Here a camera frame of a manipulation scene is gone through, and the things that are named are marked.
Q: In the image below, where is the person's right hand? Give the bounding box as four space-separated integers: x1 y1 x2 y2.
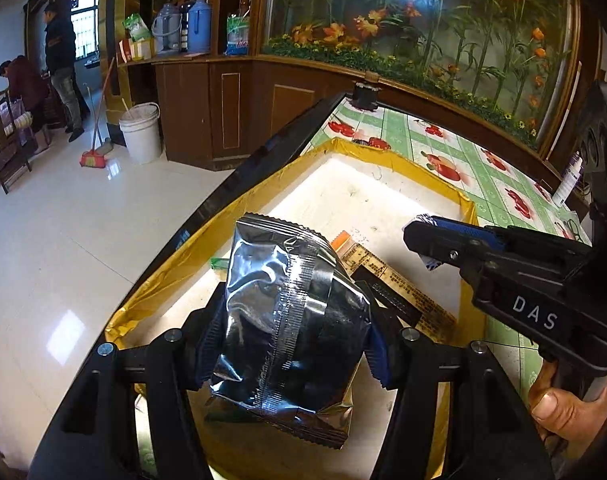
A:
528 359 607 455

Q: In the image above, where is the grey thermos flask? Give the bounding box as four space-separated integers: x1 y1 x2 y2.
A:
152 2 183 54

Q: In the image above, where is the glass flower display case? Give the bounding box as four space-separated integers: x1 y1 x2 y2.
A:
260 0 583 152

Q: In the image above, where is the white spray bottle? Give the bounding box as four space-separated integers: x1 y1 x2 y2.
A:
552 151 585 209

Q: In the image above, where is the red and white carton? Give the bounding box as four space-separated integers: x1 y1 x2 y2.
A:
118 38 155 64

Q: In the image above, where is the wooden rack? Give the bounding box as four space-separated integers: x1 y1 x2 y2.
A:
0 87 34 196

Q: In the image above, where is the silver foil snack packet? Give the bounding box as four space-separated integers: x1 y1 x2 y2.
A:
206 212 373 450

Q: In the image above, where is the orange snack packet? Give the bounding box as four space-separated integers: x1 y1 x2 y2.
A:
332 230 357 255

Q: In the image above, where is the wooden cabinet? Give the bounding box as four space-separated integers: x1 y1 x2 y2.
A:
116 52 357 172

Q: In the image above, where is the yellow printed snack packet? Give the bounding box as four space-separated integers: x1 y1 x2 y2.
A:
341 242 457 337

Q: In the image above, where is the green bag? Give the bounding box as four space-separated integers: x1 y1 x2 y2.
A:
122 13 153 44

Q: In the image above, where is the fruit print green tablecloth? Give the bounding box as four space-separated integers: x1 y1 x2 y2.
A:
303 96 593 393

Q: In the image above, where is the white plastic bucket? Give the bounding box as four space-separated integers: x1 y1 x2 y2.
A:
118 102 163 165

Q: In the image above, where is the blue thermos flask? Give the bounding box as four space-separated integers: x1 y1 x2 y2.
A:
186 0 213 55

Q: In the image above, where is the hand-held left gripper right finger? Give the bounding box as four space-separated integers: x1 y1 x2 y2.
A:
362 291 557 480

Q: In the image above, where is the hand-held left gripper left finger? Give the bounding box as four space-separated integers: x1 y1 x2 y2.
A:
30 284 230 480

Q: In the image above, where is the barred window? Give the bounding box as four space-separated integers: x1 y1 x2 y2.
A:
70 0 100 59

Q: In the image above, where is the small white patterned snack packet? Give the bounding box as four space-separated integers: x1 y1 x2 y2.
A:
415 214 440 272

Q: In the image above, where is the small black box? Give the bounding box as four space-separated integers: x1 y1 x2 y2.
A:
352 81 381 111

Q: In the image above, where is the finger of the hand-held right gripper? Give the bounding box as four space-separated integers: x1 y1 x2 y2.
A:
402 221 490 274
422 215 510 252

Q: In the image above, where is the red broom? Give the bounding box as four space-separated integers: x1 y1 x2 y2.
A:
79 57 117 169

